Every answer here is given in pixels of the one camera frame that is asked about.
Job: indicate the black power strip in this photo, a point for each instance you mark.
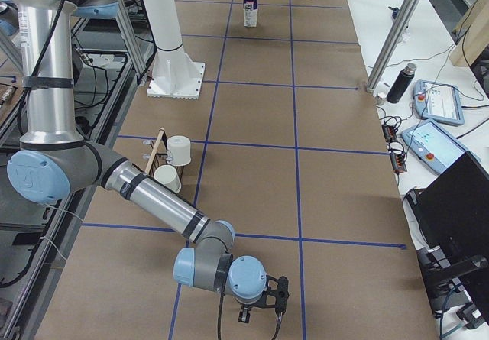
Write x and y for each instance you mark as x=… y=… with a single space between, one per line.
x=396 y=150

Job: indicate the blue white milk carton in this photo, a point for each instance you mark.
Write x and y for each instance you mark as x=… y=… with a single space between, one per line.
x=250 y=10

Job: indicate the aluminium frame post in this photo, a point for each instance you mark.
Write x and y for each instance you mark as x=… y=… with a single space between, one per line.
x=398 y=27

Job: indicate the white mug rack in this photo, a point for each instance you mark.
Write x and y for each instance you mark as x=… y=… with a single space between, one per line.
x=168 y=176
x=179 y=150

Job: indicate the far teach pendant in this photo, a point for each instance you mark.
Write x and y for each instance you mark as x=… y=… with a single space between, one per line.
x=438 y=101

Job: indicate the white mug upper rack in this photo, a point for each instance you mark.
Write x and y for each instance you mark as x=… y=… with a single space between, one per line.
x=179 y=150

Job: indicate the white mug lower rack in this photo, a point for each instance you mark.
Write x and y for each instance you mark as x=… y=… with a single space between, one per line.
x=168 y=176

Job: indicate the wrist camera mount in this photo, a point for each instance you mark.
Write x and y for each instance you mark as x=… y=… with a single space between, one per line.
x=275 y=296

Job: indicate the near teach pendant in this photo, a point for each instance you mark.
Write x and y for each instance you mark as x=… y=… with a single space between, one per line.
x=432 y=145

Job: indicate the teach pendant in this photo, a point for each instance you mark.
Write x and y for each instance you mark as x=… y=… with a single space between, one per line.
x=438 y=101
x=432 y=145

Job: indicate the white camera pole base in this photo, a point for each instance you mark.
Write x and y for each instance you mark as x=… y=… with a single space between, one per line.
x=174 y=74

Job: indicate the black wire mug rack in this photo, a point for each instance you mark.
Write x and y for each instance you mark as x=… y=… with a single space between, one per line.
x=158 y=155

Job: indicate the black water bottle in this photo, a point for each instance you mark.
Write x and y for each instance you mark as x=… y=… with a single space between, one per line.
x=401 y=83

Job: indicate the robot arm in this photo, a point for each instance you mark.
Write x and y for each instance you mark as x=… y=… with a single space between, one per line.
x=55 y=160

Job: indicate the small metal cap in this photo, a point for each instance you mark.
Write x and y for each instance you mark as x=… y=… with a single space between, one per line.
x=380 y=98

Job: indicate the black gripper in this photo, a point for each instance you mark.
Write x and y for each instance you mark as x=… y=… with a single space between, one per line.
x=243 y=304

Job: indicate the black monitor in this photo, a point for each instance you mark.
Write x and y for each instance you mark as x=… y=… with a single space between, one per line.
x=452 y=214

